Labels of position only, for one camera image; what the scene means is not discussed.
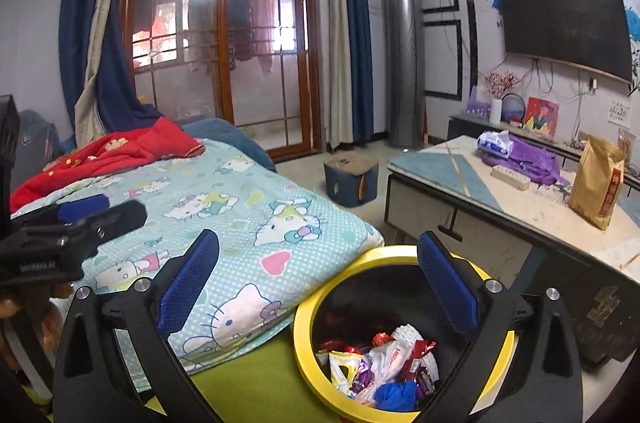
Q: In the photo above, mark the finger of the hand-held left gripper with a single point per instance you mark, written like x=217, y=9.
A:
x=120, y=217
x=82, y=208

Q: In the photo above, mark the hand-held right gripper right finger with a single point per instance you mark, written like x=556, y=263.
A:
x=447, y=283

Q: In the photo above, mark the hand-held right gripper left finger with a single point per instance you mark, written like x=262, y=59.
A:
x=187, y=283

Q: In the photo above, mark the red snack wrapper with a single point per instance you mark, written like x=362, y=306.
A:
x=422, y=353

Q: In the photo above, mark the orange snack wrapper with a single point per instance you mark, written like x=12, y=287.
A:
x=382, y=338

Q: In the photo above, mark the white plastic bag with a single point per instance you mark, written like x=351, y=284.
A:
x=390, y=360

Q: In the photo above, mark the blue glove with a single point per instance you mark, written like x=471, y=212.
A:
x=395, y=395

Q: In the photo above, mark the purple snack wrapper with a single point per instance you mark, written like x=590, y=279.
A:
x=361, y=378

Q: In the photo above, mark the red plastic bag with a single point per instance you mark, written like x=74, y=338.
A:
x=335, y=345

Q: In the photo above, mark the yellow rimmed black trash can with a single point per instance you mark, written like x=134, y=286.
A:
x=302, y=353

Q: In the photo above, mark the yellow white wrapper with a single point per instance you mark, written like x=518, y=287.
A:
x=345, y=370

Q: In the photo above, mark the person's left hand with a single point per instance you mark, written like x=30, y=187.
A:
x=59, y=292

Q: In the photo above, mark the red flowered blanket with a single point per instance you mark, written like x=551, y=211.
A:
x=125, y=148

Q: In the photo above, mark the coffee table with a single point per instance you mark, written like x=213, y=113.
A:
x=500, y=198

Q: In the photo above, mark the cartoon cat printed blanket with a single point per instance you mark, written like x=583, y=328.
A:
x=240, y=198

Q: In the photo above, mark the white power strip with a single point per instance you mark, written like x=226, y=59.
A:
x=510, y=177

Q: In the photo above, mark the blue curtain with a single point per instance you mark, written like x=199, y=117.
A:
x=120, y=78
x=357, y=3

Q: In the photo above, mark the blue stool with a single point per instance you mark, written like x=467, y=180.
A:
x=350, y=185

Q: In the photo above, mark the blue bedding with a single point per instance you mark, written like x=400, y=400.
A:
x=235, y=138

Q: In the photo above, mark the white blue tissue pack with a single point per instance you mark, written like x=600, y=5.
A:
x=495, y=143

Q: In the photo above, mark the purple bag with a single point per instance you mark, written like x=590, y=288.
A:
x=530, y=158

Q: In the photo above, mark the dark television stand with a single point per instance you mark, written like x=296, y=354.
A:
x=462, y=128

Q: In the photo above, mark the white vase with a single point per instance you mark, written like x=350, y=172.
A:
x=495, y=112

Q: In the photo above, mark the brown paper bag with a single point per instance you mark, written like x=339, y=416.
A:
x=595, y=183

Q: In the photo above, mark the purple box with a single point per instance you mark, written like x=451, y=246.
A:
x=476, y=105

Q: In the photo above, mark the round decorative plate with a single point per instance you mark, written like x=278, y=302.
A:
x=514, y=108

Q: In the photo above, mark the colourful painting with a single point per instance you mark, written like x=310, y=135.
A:
x=541, y=115

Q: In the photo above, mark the beige curtain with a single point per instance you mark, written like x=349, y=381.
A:
x=107, y=3
x=337, y=103

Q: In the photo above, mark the wooden framed glass door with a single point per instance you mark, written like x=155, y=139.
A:
x=225, y=28

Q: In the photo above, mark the silver tower air conditioner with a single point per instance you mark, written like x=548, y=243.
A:
x=404, y=53

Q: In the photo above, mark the white wall notice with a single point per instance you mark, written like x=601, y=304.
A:
x=619, y=109

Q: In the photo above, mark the white wall socket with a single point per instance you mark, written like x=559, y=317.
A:
x=594, y=83

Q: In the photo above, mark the wall mounted television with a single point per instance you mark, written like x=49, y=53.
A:
x=565, y=23

